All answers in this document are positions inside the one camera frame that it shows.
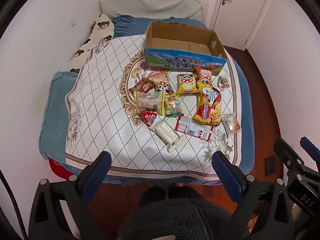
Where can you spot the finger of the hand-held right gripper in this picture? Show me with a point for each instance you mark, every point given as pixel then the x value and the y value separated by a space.
pixel 307 146
pixel 287 155

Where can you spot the bear print pillow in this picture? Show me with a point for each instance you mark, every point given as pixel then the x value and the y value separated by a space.
pixel 100 27

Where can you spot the red plastic object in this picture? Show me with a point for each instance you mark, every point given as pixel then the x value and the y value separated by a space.
pixel 57 168

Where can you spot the blue bed mattress cover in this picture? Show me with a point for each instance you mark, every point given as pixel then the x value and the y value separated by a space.
pixel 55 105

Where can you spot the yellow red instant noodle packet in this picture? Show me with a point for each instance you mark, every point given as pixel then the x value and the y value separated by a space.
pixel 207 107

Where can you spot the clear bun packet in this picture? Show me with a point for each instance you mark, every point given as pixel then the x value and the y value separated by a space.
pixel 148 101

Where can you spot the orange panda snack packet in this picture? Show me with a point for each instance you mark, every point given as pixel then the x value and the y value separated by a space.
pixel 205 75

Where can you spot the dark wall socket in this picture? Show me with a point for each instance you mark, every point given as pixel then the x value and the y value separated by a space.
pixel 270 165

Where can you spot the printed cardboard box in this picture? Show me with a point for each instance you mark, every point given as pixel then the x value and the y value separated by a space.
pixel 175 62

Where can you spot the red triangular packet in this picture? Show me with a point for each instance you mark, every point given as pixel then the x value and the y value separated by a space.
pixel 149 118

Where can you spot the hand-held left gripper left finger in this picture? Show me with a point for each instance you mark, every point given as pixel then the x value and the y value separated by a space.
pixel 101 166

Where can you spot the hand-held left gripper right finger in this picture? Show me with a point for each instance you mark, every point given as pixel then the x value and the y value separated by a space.
pixel 223 167

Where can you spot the white door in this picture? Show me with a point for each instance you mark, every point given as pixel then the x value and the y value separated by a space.
pixel 240 10

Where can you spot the dark panda snack packet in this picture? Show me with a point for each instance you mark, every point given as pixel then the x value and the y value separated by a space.
pixel 163 88

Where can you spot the colourful candy bag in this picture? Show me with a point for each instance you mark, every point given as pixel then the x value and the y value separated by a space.
pixel 172 105

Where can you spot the small white red packet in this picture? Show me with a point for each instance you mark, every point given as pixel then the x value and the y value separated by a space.
pixel 224 83

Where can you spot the brown snack packet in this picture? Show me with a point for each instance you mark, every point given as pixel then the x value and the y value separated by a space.
pixel 140 86

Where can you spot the mushroom print snack packet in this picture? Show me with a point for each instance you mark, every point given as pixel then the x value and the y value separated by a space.
pixel 160 78

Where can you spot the white oat cookie packet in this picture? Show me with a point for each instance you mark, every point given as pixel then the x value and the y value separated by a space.
pixel 231 123

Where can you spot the grey pillow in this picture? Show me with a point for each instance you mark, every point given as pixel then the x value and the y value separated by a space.
pixel 150 7

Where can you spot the yellow panda snack packet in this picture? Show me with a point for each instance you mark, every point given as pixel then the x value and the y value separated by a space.
pixel 186 85

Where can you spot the clear white wafer packet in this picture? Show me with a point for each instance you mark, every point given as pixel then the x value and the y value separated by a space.
pixel 166 133

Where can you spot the person's dark fleece jacket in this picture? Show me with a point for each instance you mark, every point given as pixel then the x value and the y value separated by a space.
pixel 180 220

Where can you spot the white diamond pattern quilt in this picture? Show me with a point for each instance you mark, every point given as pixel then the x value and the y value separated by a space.
pixel 105 105

